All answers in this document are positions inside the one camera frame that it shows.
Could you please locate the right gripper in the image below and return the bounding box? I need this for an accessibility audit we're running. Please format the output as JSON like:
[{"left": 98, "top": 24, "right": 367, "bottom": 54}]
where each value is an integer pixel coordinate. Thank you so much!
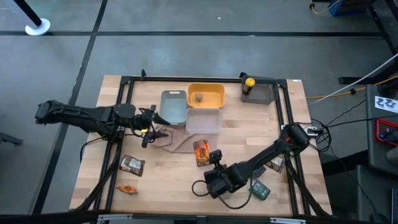
[{"left": 203, "top": 167, "right": 239, "bottom": 200}]

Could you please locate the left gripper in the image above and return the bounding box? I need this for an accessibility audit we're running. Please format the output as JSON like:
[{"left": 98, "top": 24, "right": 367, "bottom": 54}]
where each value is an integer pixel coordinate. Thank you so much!
[{"left": 132, "top": 105, "right": 171, "bottom": 149}]

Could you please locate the beige cloth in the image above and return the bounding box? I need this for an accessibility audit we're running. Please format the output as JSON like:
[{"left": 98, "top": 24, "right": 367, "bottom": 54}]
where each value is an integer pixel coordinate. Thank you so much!
[{"left": 151, "top": 123, "right": 218, "bottom": 154}]

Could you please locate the orange spice packet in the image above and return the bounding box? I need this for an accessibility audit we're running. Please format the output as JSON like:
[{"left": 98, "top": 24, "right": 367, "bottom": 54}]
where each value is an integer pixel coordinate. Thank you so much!
[{"left": 193, "top": 139, "right": 211, "bottom": 167}]

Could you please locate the translucent plastic bin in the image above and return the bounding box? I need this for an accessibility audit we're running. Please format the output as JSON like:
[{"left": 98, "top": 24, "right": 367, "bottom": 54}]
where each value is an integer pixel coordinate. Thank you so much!
[{"left": 185, "top": 107, "right": 223, "bottom": 134}]

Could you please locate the yellow-lid spice bottle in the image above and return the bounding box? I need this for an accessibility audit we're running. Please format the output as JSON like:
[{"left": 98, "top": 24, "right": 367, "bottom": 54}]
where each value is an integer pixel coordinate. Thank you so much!
[{"left": 242, "top": 77, "right": 256, "bottom": 96}]

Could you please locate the green spice packet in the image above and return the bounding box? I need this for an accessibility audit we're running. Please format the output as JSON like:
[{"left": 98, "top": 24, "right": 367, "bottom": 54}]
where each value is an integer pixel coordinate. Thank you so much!
[{"left": 249, "top": 179, "right": 271, "bottom": 201}]

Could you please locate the dark grey packet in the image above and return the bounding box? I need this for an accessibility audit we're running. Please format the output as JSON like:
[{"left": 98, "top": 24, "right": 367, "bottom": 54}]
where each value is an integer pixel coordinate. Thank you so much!
[{"left": 251, "top": 166, "right": 267, "bottom": 180}]

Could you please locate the brown packet with white label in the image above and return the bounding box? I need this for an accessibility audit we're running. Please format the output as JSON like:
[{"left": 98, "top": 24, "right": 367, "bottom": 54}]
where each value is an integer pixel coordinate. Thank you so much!
[{"left": 119, "top": 154, "right": 146, "bottom": 177}]

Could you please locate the yellow plastic bin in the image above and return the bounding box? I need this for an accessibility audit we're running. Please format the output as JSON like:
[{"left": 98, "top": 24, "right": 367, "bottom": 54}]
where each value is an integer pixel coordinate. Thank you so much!
[{"left": 187, "top": 82, "right": 226, "bottom": 109}]

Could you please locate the small orange packet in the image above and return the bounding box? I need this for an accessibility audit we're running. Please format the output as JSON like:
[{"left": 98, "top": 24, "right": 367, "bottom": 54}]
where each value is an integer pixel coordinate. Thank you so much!
[{"left": 116, "top": 185, "right": 139, "bottom": 196}]

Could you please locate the dark grey tray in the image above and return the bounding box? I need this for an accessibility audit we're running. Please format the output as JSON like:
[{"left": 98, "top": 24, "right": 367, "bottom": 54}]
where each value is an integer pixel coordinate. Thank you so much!
[{"left": 239, "top": 76, "right": 277, "bottom": 105}]

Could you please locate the black stanchion with white base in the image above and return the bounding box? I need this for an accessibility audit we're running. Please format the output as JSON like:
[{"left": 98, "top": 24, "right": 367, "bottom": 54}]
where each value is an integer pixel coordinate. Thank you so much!
[{"left": 12, "top": 0, "right": 52, "bottom": 36}]

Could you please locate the grey cart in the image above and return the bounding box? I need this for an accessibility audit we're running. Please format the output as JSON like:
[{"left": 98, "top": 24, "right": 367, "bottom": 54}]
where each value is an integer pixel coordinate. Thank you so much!
[{"left": 356, "top": 83, "right": 398, "bottom": 224}]

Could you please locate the red box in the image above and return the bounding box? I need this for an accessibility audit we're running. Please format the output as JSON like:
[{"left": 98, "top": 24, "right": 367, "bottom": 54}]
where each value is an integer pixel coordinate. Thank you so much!
[{"left": 374, "top": 118, "right": 398, "bottom": 147}]

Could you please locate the white number label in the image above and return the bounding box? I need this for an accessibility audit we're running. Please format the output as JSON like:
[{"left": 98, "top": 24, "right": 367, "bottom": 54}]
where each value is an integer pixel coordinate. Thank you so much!
[{"left": 374, "top": 95, "right": 398, "bottom": 113}]

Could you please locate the blue box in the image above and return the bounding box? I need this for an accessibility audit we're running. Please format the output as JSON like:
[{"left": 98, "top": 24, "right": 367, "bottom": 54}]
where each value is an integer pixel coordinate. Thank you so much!
[{"left": 328, "top": 0, "right": 377, "bottom": 17}]

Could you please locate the black equipment stand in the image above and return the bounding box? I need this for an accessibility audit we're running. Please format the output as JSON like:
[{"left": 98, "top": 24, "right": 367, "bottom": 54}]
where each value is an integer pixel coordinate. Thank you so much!
[{"left": 338, "top": 0, "right": 398, "bottom": 85}]

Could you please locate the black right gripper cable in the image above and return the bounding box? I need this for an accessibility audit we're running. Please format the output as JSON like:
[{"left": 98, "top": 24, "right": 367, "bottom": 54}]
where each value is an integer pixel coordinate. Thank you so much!
[{"left": 190, "top": 179, "right": 253, "bottom": 210}]

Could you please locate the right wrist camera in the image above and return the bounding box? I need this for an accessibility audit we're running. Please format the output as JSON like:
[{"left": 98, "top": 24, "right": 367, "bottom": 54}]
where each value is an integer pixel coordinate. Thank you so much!
[{"left": 208, "top": 149, "right": 223, "bottom": 170}]

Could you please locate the metal rig frame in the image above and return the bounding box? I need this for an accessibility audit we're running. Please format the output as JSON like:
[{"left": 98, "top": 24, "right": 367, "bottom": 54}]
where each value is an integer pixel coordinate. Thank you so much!
[{"left": 70, "top": 68, "right": 332, "bottom": 218}]

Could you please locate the black power cable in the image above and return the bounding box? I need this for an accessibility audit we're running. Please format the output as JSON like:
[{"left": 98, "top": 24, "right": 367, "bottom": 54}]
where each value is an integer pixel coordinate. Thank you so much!
[{"left": 310, "top": 99, "right": 398, "bottom": 153}]

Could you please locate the yellow floor cable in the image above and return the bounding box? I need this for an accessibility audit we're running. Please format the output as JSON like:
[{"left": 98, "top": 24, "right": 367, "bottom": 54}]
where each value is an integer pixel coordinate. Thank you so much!
[{"left": 306, "top": 74, "right": 398, "bottom": 100}]

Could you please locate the white floor cable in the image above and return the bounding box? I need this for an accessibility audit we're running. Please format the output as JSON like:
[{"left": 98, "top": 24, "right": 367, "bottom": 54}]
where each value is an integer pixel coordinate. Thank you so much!
[{"left": 309, "top": 52, "right": 398, "bottom": 106}]

